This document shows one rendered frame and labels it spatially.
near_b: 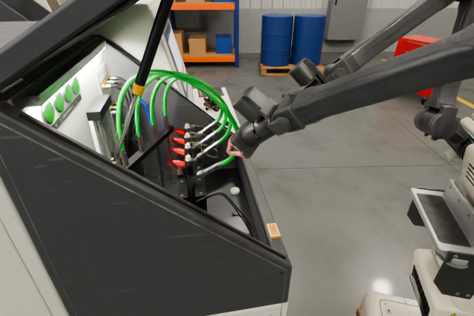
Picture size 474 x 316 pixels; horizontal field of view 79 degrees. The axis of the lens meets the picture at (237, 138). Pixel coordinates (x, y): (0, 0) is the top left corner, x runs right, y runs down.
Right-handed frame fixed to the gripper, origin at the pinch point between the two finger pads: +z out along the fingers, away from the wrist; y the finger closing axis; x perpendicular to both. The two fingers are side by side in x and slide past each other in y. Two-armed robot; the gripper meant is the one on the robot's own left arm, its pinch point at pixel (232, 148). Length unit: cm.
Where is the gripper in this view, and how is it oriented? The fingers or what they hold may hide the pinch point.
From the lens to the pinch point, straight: 81.9
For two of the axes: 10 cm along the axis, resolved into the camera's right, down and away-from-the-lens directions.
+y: -4.9, 6.0, -6.3
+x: 6.9, 7.1, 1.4
